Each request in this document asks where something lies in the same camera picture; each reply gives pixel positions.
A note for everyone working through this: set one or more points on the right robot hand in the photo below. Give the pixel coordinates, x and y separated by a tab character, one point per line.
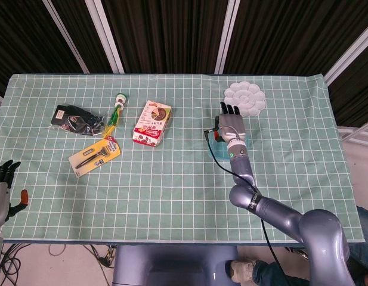
233	126

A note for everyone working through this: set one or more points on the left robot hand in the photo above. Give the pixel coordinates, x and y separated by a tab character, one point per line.
0	199

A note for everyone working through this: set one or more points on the blue container lid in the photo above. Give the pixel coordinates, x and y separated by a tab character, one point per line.
221	152

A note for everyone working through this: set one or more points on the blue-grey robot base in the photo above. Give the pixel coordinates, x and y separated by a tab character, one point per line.
171	265

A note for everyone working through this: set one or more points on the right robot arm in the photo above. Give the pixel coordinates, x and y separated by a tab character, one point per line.
291	214

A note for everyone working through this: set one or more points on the white flower paint palette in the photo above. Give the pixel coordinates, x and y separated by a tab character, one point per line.
250	98

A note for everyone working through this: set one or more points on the red white cookie box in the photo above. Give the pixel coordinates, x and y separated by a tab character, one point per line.
152	125

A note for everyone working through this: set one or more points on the green checkered tablecloth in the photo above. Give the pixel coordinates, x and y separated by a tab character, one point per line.
157	193

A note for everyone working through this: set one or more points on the razor in yellow pack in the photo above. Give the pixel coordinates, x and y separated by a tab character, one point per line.
94	156

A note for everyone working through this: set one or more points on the dark pleated curtain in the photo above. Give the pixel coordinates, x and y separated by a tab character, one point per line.
171	35

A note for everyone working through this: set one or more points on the black fabric in clear bag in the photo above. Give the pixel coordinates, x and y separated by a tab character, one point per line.
76	120

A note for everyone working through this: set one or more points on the green yellow toy white cap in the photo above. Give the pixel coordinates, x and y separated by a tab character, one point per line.
114	117

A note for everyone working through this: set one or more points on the beige sneaker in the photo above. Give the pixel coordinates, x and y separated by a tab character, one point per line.
241	269

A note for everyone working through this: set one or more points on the blue jeans leg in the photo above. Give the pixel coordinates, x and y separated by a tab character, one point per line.
270	272
365	235

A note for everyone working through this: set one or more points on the white frame post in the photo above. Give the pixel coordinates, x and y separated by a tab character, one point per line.
67	38
106	38
227	38
347	55

